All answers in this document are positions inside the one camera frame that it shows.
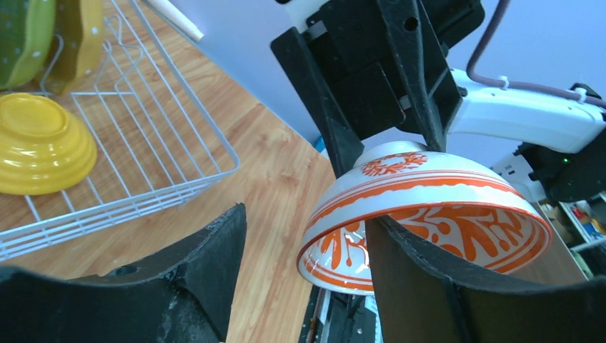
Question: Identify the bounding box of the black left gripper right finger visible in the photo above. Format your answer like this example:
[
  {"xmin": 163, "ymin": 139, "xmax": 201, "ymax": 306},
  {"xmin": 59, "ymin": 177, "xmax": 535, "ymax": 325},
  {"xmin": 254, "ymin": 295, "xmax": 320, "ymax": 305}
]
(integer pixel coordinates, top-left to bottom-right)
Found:
[{"xmin": 365, "ymin": 216, "xmax": 605, "ymax": 342}]

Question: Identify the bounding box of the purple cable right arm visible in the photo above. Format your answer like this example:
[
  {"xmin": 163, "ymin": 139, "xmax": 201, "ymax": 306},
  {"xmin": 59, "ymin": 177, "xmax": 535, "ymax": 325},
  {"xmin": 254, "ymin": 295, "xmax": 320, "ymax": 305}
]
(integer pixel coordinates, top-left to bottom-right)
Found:
[{"xmin": 466, "ymin": 0, "xmax": 606, "ymax": 110}]

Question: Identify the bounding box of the white orange patterned bowl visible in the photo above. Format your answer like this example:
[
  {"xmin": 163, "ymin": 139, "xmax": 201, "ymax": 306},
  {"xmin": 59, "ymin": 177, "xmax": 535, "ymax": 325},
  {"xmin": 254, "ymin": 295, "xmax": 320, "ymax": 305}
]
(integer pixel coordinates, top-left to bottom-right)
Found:
[{"xmin": 297, "ymin": 141, "xmax": 552, "ymax": 295}]

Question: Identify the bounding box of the white wire dish rack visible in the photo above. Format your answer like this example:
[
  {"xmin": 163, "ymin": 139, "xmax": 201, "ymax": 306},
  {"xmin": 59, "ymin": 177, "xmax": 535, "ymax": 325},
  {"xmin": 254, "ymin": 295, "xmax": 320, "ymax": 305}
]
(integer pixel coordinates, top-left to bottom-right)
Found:
[{"xmin": 1, "ymin": 1, "xmax": 239, "ymax": 261}]

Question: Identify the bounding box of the green dotted plate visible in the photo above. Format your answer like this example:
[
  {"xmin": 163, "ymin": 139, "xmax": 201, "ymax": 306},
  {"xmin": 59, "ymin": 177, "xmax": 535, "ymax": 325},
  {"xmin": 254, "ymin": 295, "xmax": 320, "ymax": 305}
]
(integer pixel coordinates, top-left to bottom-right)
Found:
[{"xmin": 1, "ymin": 0, "xmax": 56, "ymax": 91}]

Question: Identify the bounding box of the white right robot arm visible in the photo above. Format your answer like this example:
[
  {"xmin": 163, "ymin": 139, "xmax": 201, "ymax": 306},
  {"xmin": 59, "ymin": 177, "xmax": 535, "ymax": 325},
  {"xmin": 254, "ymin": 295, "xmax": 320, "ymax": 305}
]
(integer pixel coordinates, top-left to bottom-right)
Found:
[{"xmin": 271, "ymin": 1, "xmax": 605, "ymax": 202}]

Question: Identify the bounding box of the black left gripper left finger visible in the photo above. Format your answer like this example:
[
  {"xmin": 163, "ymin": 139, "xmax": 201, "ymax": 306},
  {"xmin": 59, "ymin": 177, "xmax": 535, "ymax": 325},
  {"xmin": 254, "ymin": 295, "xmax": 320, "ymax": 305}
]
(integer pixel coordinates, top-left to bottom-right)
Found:
[{"xmin": 1, "ymin": 204, "xmax": 247, "ymax": 342}]

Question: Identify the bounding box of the yellow dotted plate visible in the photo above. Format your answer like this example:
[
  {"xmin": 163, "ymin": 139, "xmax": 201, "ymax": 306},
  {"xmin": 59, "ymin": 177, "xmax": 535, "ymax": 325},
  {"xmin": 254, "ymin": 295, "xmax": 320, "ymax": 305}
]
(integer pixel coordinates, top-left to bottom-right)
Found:
[{"xmin": 39, "ymin": 0, "xmax": 104, "ymax": 95}]

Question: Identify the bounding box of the yellow ribbed bowl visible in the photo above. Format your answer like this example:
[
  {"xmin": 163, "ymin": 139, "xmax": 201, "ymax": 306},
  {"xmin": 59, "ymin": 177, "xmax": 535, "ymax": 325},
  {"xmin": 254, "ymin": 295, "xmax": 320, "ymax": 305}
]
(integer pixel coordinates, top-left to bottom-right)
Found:
[{"xmin": 1, "ymin": 93, "xmax": 97, "ymax": 195}]

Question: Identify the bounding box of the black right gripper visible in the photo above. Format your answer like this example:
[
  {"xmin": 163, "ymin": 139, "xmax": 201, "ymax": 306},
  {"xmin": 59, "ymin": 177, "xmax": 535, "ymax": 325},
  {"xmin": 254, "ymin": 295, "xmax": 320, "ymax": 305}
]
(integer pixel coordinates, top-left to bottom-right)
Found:
[{"xmin": 270, "ymin": 1, "xmax": 485, "ymax": 178}]

